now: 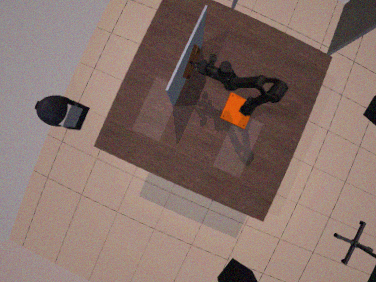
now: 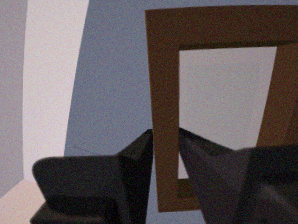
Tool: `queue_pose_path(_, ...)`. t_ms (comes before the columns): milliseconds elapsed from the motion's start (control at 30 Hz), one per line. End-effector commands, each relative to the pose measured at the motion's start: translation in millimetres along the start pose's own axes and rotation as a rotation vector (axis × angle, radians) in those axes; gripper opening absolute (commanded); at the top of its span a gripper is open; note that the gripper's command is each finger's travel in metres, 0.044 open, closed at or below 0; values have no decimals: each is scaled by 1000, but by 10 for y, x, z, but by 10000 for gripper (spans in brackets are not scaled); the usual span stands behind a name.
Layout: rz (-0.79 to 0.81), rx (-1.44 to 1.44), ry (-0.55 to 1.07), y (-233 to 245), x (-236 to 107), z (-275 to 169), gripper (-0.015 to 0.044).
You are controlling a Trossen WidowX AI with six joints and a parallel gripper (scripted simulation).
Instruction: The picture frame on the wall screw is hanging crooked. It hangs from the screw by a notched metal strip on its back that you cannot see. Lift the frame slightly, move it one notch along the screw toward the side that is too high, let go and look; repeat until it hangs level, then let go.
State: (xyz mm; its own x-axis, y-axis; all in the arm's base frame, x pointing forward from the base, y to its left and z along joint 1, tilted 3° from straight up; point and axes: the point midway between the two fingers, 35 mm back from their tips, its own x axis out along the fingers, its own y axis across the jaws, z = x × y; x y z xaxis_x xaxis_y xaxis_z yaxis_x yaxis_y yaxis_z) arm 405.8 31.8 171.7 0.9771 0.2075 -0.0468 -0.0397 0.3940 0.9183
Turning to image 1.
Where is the brown wooden picture frame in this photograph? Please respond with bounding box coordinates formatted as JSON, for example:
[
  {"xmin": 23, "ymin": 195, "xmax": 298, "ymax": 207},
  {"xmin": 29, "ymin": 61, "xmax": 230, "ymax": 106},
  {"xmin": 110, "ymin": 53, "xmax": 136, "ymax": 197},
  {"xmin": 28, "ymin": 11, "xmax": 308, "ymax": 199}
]
[{"xmin": 183, "ymin": 45, "xmax": 200, "ymax": 79}]

